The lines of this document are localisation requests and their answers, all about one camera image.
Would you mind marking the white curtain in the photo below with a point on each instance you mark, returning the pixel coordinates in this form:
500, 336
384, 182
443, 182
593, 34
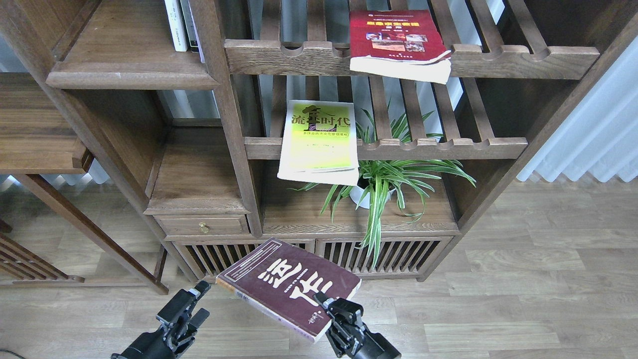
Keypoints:
600, 137

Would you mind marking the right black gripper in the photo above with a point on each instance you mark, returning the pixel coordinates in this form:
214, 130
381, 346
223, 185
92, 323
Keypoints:
349, 336

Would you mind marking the dark wooden bookshelf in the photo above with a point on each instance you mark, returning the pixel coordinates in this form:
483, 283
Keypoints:
192, 142

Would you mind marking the red cover book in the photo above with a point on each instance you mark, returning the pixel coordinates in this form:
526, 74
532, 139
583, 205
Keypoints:
404, 44

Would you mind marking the yellow green cover book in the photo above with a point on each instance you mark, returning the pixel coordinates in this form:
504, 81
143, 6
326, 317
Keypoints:
319, 143

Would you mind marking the pale purple upright book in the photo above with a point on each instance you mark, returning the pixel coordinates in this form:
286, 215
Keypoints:
202, 59

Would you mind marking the dark maroon cover book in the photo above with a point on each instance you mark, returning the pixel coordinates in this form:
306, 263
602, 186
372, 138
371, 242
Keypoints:
280, 280

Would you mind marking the white upright book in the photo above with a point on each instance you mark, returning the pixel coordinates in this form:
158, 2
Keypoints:
176, 25

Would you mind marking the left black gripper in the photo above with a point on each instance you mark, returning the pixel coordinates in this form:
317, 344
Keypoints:
175, 333

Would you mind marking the green spider plant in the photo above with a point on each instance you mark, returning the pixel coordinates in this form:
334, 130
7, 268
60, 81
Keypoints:
401, 175

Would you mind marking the dark upright book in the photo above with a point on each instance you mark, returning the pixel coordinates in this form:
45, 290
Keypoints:
189, 25

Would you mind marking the brass drawer knob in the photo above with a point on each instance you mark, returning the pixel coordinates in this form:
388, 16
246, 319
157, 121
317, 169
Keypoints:
204, 229

